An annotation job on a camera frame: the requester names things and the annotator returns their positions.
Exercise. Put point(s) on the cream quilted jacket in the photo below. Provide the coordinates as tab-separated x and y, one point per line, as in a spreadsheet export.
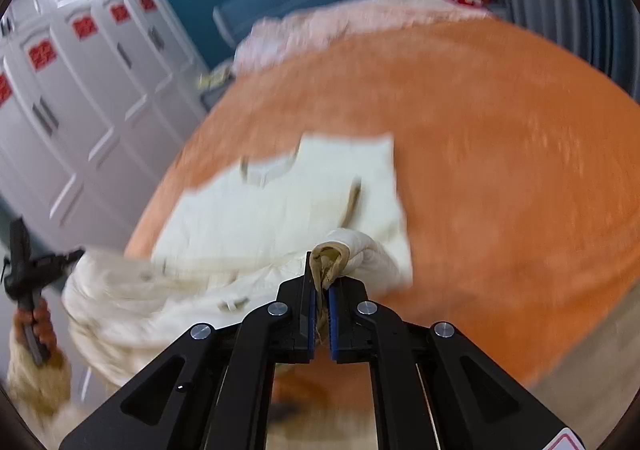
280	210

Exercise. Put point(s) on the orange fleece blanket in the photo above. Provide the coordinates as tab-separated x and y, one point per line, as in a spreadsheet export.
500	180

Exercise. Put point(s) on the person's left hand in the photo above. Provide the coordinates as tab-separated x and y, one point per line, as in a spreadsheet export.
46	327

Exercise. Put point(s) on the red paper door decoration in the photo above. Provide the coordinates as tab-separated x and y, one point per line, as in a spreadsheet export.
120	12
4	85
147	3
42	54
84	27

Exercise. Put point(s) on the white panelled wardrobe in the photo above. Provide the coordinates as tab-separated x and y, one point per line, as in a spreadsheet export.
100	104

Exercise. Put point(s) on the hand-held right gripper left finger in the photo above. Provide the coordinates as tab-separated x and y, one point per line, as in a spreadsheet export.
312	325

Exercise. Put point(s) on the grey pleated curtain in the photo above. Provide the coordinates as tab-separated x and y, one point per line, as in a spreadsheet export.
575	4

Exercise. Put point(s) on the pink floral quilt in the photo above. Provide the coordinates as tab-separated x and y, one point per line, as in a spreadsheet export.
300	34

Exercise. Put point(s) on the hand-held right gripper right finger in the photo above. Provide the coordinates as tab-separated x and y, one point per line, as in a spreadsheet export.
334	325

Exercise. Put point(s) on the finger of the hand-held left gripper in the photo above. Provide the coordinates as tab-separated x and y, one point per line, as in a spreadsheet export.
20	242
55	262

